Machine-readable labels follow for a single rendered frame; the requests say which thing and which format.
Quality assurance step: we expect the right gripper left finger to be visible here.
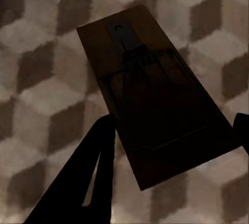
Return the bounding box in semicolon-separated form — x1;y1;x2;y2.
24;113;116;224

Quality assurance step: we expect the mousetrap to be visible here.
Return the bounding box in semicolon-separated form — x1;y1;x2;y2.
76;4;243;191

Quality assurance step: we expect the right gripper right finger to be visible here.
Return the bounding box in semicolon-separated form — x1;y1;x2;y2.
232;113;249;154

